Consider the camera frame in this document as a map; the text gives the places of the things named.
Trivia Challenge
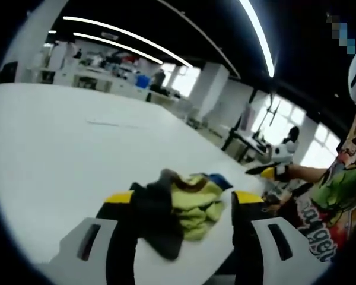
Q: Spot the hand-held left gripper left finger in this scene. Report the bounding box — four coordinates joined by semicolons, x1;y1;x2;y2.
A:
38;191;138;285

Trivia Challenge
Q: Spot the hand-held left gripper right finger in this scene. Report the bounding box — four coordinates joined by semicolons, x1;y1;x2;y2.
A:
231;189;328;285

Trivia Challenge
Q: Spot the green and black garment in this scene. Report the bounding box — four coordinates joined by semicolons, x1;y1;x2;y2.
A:
129;168;234;262

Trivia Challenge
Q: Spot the black-framed table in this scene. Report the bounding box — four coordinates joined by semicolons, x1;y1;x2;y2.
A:
221;88;281;163

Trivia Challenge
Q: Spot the bright window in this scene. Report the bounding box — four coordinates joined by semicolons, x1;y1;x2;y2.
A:
262;96;306;149
307;123;342;169

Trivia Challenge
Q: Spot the white square column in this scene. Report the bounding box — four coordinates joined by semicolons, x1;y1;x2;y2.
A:
199;62;230;120

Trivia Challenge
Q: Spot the ceiling light strip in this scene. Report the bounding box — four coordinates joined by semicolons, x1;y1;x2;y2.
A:
62;15;194;68
72;31;164;65
239;0;276;78

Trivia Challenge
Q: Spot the blue bin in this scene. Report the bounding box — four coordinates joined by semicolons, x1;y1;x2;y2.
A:
135;74;151;89

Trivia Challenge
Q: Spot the cluttered white workbench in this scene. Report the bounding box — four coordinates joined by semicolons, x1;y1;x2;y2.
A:
26;41;151;100

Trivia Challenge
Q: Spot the black chair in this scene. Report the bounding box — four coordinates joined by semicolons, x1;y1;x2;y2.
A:
0;61;19;84

